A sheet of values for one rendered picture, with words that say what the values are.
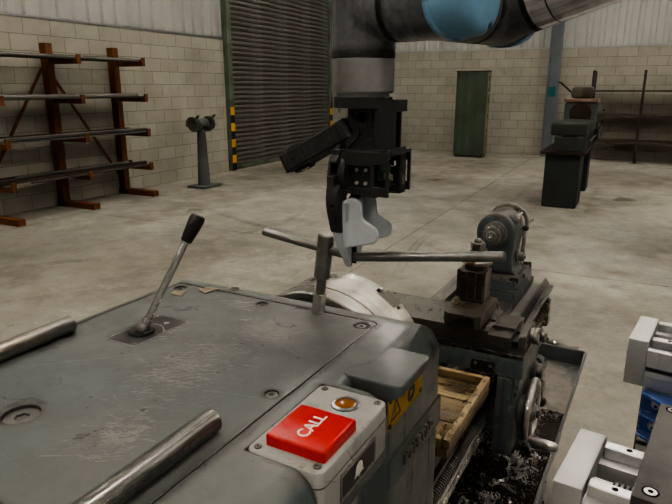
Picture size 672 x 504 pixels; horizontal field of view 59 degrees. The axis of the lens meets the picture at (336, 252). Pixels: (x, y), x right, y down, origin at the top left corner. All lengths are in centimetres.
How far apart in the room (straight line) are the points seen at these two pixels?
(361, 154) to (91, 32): 886
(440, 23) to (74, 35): 874
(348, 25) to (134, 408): 47
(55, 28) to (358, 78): 848
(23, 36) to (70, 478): 836
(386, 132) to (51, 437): 47
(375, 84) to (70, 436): 48
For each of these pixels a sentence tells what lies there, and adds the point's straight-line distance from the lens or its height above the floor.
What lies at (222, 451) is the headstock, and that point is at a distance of 55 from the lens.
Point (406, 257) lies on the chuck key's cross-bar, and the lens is 74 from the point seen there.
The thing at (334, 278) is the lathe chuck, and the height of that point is 124.
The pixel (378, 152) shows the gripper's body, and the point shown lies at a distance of 71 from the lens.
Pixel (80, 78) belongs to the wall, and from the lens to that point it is 928.
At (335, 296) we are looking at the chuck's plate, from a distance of 96.
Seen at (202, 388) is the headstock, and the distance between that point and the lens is 65.
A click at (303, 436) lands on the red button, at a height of 127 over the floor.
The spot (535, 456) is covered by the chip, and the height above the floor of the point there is 56.
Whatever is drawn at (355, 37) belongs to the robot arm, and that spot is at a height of 161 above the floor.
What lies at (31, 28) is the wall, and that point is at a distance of 888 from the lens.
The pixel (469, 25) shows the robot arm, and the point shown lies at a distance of 64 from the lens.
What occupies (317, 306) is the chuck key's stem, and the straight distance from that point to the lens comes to 82.
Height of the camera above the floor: 156
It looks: 16 degrees down
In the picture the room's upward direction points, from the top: straight up
